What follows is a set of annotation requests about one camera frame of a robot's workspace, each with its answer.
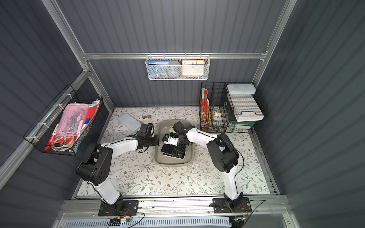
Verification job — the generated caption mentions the grey storage tray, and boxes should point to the grey storage tray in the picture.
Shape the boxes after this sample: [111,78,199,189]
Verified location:
[154,119,194,167]

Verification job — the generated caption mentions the pink case phone black screen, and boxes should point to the pink case phone black screen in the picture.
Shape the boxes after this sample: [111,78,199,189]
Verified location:
[161,144,185,154]

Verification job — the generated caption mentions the light blue case phone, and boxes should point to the light blue case phone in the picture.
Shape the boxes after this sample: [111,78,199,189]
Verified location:
[162,133,179,146]

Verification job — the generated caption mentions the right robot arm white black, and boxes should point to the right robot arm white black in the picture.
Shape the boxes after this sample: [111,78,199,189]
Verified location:
[172,122,243,211]

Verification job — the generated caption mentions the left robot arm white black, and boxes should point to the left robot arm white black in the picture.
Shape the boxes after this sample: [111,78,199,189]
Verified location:
[77,123,159,211]

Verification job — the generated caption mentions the grey storage box lid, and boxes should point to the grey storage box lid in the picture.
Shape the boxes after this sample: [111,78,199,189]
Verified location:
[118,113,142,134]

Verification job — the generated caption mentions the cream case phone black screen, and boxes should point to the cream case phone black screen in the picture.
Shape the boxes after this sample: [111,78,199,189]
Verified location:
[162,153,185,159]

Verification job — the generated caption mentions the blue box in basket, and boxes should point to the blue box in basket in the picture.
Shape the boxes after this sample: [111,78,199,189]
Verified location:
[146,60,170,79]

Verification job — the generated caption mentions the red scissors in organizer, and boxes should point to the red scissors in organizer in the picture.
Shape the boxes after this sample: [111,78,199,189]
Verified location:
[201,88,210,120]

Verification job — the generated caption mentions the red folder in side basket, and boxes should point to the red folder in side basket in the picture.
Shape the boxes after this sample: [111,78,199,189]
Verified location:
[83,99,102,127]

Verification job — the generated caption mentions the grey tape roll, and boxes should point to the grey tape roll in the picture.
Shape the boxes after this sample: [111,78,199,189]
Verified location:
[166,60,182,78]

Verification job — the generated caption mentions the yellow white clock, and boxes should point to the yellow white clock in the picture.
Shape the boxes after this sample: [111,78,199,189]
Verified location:
[181,59,205,77]

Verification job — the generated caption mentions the white grid paper tray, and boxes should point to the white grid paper tray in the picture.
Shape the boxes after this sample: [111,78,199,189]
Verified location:
[226,84,264,122]

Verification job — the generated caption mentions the pink plastic pencil case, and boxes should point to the pink plastic pencil case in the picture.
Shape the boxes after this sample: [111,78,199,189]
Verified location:
[56,103,88,138]

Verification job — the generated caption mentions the red tape dispenser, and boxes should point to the red tape dispenser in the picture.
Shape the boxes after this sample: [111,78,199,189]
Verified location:
[51,136,75,148]

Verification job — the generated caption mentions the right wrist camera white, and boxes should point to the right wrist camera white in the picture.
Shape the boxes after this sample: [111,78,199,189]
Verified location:
[165,133,179,146]

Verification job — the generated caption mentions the black wire desk organizer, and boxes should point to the black wire desk organizer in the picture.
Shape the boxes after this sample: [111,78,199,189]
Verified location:
[198,81,268,133]

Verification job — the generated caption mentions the white wire hanging basket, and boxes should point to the white wire hanging basket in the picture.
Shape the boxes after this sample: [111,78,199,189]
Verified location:
[145,55,211,81]

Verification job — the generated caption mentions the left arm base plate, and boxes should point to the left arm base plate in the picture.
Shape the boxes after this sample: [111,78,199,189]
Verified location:
[98,200,139,217]

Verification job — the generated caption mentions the black wire side basket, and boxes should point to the black wire side basket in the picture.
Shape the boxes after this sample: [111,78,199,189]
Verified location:
[24,86,103,156]

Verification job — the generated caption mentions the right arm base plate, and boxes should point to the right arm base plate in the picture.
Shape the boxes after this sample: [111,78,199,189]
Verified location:
[210,197,252,213]

